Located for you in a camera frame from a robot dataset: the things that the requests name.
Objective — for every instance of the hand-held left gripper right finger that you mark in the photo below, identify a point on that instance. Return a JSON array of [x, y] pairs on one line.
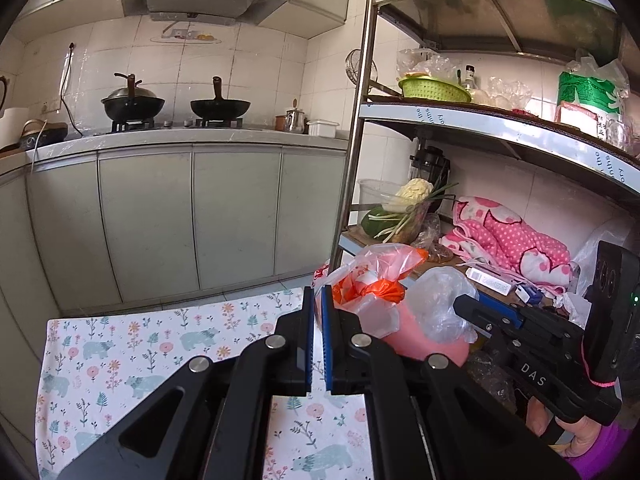
[[328, 345]]

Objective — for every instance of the gas stove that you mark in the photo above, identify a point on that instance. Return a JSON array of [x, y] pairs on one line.
[[175, 124]]

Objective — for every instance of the person's right forearm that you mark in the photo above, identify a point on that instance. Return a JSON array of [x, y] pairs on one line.
[[610, 455]]

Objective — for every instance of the black wok with lid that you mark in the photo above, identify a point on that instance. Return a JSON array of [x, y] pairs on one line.
[[132, 105]]

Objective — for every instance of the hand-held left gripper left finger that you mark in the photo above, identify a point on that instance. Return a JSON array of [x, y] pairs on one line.
[[309, 345]]

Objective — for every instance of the black blender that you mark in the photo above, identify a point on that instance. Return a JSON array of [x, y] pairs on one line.
[[430, 162]]

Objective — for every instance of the pink flat box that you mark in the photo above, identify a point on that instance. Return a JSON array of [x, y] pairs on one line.
[[575, 112]]

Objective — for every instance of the green plastic basket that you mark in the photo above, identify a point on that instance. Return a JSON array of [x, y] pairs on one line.
[[432, 90]]

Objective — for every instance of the metal shelf rack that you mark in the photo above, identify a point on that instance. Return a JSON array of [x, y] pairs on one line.
[[475, 125]]

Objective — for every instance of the clear bag of food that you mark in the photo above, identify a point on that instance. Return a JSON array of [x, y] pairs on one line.
[[435, 62]]

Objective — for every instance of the dark green vegetable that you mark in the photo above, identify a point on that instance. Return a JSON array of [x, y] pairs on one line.
[[372, 225]]

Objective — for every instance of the pink polka dot cloth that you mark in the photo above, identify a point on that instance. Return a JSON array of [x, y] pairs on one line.
[[505, 240]]

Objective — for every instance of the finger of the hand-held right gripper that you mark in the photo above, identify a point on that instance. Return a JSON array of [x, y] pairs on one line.
[[530, 316], [475, 317]]

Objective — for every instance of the black open wok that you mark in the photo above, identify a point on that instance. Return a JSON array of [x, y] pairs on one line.
[[220, 107]]

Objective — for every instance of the flat white box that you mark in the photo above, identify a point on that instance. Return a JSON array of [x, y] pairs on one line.
[[487, 280]]

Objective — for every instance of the white lidded container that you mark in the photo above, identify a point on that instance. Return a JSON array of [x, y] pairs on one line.
[[322, 128]]

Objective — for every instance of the white rice cooker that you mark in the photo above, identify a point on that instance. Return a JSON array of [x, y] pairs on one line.
[[12, 125]]

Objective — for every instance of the small white bottle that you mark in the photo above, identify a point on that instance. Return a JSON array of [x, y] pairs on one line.
[[468, 77]]

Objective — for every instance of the black induction cooker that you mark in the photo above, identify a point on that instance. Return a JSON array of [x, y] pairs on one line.
[[47, 135]]

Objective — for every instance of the pink plastic bucket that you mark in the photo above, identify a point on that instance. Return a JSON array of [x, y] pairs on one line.
[[420, 349]]

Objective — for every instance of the napa cabbage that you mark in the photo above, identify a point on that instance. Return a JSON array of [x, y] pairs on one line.
[[410, 192]]

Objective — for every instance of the translucent white plastic bag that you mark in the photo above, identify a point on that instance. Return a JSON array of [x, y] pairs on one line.
[[440, 300]]

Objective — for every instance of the pale green lower cabinets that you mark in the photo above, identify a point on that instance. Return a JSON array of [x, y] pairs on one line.
[[150, 220]]

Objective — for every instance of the large white plastic bag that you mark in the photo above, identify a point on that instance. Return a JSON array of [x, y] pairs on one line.
[[585, 255]]

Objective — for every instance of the metal skimmer ladle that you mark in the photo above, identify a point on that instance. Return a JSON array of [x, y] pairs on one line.
[[361, 65]]

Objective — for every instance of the floral bear print tablecloth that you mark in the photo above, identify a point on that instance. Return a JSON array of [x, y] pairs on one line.
[[125, 350]]

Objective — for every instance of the small blue white box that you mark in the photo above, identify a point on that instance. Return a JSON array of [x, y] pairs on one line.
[[529, 294]]

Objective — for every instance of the clear plastic packaging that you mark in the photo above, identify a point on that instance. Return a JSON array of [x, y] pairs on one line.
[[505, 92]]

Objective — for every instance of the bag of brown food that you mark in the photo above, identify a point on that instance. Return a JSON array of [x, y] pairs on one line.
[[440, 255]]

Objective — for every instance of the green white wrapped pack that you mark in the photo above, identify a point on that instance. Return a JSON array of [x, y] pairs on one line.
[[590, 92]]

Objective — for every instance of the clear plastic bag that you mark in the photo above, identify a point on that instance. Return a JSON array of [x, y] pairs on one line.
[[385, 260]]

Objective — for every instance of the red plastic bag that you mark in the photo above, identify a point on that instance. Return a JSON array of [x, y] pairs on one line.
[[380, 290]]

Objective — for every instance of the clear plastic tub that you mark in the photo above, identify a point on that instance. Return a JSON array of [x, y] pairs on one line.
[[370, 192]]

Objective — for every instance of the brown cup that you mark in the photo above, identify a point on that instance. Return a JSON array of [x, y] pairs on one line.
[[280, 123]]

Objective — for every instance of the crinkled clear plastic sheet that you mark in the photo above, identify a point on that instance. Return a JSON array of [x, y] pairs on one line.
[[490, 380]]

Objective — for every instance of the steel kettle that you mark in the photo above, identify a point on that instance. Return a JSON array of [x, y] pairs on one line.
[[296, 121]]

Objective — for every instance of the person's right hand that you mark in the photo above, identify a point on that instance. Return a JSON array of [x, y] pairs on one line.
[[575, 437]]

